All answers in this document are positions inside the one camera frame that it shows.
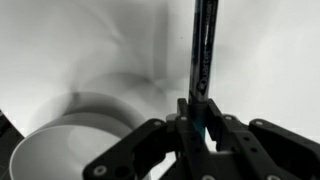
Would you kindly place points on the teal marker pen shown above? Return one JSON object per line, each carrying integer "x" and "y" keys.
{"x": 205, "y": 17}

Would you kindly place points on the white bowl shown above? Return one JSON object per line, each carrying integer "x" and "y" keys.
{"x": 64, "y": 134}

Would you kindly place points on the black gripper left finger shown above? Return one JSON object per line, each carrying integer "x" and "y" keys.
{"x": 133, "y": 157}

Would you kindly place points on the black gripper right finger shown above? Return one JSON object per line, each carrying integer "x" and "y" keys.
{"x": 268, "y": 149}

